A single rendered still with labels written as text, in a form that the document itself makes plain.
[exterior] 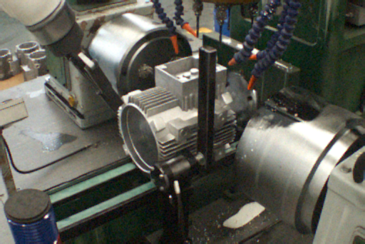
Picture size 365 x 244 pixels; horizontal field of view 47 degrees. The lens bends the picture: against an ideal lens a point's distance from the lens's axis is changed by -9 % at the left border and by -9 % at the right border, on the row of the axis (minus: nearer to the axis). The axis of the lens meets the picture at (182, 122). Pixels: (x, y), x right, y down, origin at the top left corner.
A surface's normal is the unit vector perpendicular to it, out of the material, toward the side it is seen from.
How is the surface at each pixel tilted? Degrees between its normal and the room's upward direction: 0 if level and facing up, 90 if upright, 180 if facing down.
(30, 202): 0
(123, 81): 90
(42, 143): 0
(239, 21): 90
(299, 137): 39
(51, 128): 0
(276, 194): 88
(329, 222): 90
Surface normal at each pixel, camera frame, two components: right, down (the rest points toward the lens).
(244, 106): -0.79, 0.32
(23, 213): 0.00, -0.86
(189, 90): 0.60, 0.41
